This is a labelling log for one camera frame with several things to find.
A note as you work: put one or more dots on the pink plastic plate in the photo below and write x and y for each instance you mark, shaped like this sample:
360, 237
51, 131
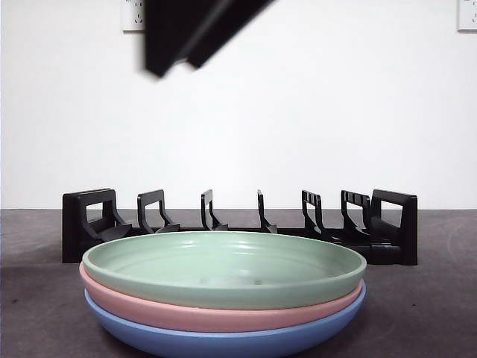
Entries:
223, 320

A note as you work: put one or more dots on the black plastic dish rack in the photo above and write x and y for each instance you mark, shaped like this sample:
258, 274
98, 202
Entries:
408, 231

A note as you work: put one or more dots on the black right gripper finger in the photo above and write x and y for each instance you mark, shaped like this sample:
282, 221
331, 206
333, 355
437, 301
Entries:
167, 33
227, 30

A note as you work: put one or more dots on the blue plastic plate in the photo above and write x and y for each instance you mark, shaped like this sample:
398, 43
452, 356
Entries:
223, 346

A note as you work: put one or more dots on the white wall socket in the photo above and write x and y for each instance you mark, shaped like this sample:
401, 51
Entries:
132, 18
467, 16

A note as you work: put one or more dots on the green plastic plate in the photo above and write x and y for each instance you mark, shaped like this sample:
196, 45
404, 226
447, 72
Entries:
223, 261

